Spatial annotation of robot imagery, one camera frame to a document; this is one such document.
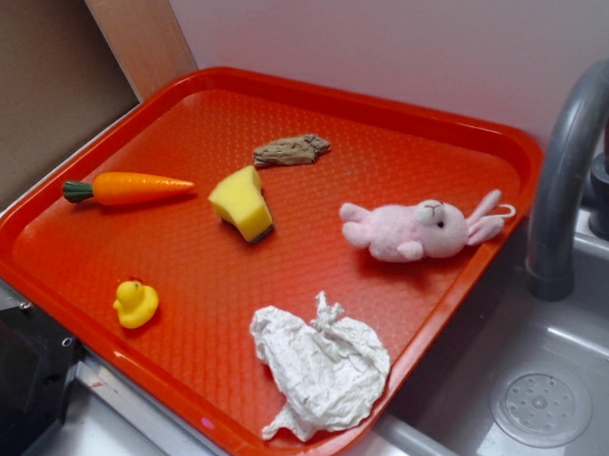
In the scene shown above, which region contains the brown wood piece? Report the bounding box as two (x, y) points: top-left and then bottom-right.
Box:
(253, 134), (332, 168)

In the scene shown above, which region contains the yellow rubber duck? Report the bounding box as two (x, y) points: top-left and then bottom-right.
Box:
(112, 279), (160, 329)

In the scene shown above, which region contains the light wooden board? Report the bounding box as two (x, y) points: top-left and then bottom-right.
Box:
(84, 0), (198, 102)

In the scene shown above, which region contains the red plastic tray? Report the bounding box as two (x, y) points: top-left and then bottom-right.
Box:
(0, 68), (542, 456)

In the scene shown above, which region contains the grey faucet spout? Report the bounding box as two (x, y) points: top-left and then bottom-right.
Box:
(526, 58), (609, 302)

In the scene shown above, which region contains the grey plastic sink basin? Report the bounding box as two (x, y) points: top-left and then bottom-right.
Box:
(376, 228), (609, 456)

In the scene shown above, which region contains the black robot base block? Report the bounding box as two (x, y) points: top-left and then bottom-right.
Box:
(0, 303), (81, 456)

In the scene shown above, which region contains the yellow sponge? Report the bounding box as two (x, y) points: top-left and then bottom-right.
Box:
(208, 166), (273, 243)

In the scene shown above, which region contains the dark faucet handle base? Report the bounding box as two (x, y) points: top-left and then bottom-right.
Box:
(583, 105), (609, 245)

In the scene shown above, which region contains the crumpled white paper towel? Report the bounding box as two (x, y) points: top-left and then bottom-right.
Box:
(250, 291), (391, 442)

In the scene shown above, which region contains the pink plush bunny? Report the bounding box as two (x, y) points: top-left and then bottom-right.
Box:
(339, 189), (516, 264)

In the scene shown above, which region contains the brown cardboard panel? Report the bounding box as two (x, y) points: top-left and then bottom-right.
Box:
(0, 0), (137, 212)

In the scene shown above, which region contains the orange toy carrot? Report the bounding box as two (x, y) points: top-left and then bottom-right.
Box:
(62, 171), (195, 206)

